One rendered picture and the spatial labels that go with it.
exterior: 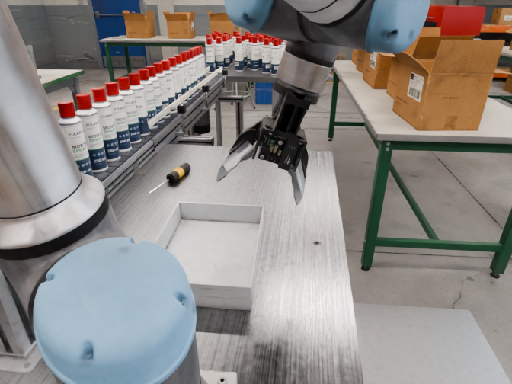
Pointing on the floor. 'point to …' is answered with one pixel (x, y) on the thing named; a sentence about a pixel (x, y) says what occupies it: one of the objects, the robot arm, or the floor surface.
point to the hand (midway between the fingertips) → (257, 192)
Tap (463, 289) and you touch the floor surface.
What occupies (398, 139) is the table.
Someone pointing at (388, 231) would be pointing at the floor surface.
